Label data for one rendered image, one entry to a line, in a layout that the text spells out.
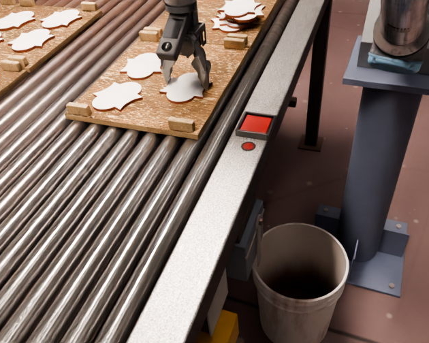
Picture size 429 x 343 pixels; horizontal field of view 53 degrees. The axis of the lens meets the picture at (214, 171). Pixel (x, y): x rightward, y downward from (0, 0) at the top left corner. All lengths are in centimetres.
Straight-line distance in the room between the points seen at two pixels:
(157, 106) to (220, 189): 31
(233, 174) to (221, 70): 38
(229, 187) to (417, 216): 139
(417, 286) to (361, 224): 35
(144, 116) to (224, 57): 32
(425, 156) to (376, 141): 103
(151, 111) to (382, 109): 69
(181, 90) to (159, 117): 11
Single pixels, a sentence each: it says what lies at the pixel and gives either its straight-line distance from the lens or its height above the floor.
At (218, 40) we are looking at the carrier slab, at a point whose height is 94.
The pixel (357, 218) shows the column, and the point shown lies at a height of 27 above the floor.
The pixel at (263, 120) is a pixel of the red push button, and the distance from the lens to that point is 99.
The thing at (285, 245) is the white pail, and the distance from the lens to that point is 158.
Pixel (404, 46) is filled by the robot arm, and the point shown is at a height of 106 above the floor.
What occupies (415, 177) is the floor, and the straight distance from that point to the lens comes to 231.
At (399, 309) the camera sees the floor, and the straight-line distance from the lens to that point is 182.
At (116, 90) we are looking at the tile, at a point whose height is 94.
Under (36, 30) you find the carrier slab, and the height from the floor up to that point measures 95.
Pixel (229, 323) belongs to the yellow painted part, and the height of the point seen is 70.
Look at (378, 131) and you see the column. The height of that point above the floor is 67.
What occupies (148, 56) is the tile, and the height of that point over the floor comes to 94.
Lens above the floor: 152
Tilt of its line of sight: 43 degrees down
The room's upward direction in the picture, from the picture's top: 6 degrees counter-clockwise
